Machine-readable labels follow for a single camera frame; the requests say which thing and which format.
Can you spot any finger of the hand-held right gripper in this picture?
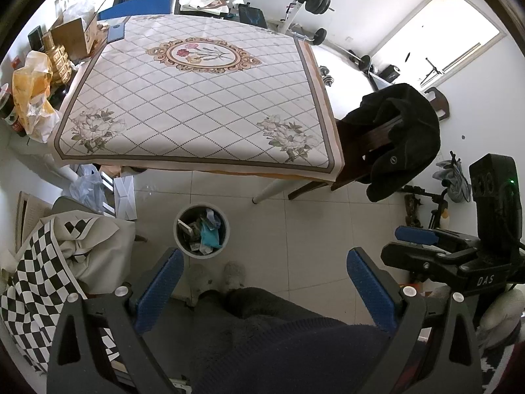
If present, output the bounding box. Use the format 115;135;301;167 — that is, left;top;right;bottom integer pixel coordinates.
381;243;472;284
395;226;480;253

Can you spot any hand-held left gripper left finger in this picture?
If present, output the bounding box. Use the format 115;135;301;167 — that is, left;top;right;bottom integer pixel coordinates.
46;247;185;394

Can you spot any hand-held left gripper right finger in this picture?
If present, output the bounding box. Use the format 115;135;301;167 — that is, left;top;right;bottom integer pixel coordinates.
346;247;487;394

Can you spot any white round waste bin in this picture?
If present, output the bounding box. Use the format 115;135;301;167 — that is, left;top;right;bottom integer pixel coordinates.
174;203;229;259

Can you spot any person's right forearm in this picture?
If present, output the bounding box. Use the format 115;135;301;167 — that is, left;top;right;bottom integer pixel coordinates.
476;291;525;349

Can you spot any black metal stand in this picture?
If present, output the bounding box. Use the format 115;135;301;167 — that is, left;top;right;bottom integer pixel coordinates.
402;185;451;230

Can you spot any fluffy white slipper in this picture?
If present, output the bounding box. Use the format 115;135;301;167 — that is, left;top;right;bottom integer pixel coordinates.
189;265;215;300
221;262;247;292

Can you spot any grey hanging cloth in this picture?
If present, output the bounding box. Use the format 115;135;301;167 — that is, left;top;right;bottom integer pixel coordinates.
435;152;472;204

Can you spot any teal paper packet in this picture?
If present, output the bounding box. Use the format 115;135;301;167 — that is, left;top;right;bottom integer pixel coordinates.
200;225;222;249

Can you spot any person's right leg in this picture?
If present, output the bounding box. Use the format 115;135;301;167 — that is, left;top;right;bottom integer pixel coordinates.
225;286;370;337

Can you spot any person's navy top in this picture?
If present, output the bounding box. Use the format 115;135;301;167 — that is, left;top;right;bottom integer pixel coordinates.
213;316;394;394

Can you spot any black jacket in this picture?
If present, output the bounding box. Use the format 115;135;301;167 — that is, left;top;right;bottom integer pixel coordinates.
342;83;441;203

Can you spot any white flat carton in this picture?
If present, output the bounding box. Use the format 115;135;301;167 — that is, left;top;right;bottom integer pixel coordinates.
114;176;138;221

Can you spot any dark wooden chair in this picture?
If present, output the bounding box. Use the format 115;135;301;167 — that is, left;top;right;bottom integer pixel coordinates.
287;115;405;202

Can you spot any checkered cloth with beige backing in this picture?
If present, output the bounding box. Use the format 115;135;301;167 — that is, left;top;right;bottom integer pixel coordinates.
0;211;137;374

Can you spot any brown wooden chair back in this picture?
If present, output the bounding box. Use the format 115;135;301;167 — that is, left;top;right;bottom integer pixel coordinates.
424;86;450;122

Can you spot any clear plastic bag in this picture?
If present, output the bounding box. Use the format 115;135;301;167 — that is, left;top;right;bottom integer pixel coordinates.
69;164;110;214

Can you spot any red black patterned cloth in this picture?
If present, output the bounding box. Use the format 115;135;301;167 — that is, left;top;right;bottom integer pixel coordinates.
480;345;525;394

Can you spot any white table leg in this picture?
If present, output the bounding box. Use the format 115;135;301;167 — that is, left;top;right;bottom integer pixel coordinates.
253;181;288;205

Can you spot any bright window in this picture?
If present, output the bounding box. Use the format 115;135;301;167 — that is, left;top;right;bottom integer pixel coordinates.
371;0;506;88

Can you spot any floral diamond pattern tablecloth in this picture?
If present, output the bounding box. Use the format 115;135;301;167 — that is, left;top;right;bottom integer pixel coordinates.
51;14;343;183

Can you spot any dark sauce bottle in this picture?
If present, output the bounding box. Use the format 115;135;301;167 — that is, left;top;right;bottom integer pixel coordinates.
0;84;25;136

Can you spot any yellow plastic bag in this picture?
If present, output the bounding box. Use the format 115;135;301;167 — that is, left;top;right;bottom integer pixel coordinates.
12;51;62;144

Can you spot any white barbell rack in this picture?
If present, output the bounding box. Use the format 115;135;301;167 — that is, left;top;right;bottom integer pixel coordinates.
282;0;325;33

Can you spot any gold ornate tin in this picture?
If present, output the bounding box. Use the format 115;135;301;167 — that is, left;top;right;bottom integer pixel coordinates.
41;31;74;88

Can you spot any brown cardboard box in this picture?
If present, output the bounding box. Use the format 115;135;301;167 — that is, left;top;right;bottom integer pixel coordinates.
50;16;99;63

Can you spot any dark teal panel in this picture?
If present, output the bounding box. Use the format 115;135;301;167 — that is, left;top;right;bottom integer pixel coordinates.
238;4;268;29

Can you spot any white plastic bag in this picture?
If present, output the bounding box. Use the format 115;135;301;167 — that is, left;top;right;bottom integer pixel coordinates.
61;0;97;25

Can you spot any beige patterned cloth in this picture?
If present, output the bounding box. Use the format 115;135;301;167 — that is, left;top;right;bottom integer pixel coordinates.
179;0;233;14

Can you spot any chrome metal frame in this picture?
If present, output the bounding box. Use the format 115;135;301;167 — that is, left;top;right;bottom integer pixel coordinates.
99;168;116;216

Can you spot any woven panel wooden frame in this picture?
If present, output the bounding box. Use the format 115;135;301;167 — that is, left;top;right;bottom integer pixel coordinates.
15;191;55;252

